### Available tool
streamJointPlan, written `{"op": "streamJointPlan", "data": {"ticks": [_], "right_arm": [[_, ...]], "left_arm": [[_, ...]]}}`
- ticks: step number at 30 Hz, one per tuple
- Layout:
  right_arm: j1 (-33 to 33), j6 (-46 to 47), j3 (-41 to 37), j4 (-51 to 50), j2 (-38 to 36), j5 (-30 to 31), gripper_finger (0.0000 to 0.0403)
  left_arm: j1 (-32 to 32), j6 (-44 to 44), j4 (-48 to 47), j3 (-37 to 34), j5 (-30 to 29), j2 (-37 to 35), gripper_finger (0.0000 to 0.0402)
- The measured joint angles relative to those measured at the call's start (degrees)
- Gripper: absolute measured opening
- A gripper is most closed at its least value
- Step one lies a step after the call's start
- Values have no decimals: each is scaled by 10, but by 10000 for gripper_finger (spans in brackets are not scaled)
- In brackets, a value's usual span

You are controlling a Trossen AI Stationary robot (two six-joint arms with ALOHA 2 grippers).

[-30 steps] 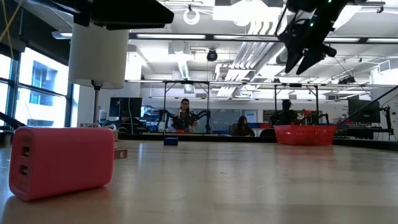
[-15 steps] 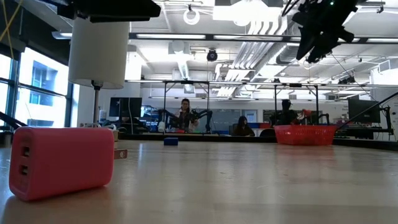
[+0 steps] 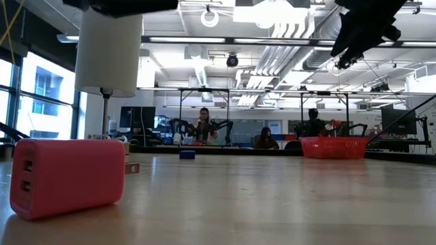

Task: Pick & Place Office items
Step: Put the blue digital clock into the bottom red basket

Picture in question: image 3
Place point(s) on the large pink USB charger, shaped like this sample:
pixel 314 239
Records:
pixel 68 177

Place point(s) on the person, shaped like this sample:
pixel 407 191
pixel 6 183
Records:
pixel 266 137
pixel 204 126
pixel 312 124

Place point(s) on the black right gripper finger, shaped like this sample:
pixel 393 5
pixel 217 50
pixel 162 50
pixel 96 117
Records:
pixel 345 41
pixel 361 49

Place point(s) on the red plastic basket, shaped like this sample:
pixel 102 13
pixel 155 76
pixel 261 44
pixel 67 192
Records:
pixel 334 148

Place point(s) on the black aluminium table frame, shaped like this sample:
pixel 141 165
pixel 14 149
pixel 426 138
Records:
pixel 279 152

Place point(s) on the ceiling light fixture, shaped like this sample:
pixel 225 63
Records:
pixel 68 38

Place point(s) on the black lab robot arm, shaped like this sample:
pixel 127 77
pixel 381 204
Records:
pixel 351 128
pixel 178 127
pixel 223 126

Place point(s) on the blue rectangular block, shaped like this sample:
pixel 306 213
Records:
pixel 187 154

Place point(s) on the black ceiling mounted device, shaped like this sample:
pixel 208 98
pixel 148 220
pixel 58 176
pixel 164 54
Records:
pixel 347 63

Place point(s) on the black ceiling dome camera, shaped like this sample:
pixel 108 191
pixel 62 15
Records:
pixel 232 60

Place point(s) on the black metal rig frame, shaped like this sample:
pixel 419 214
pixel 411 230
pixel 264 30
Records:
pixel 323 92
pixel 204 90

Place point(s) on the white cylinder table lamp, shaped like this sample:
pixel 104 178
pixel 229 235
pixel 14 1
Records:
pixel 109 54

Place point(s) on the black overhead light bar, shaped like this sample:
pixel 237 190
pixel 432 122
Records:
pixel 231 41

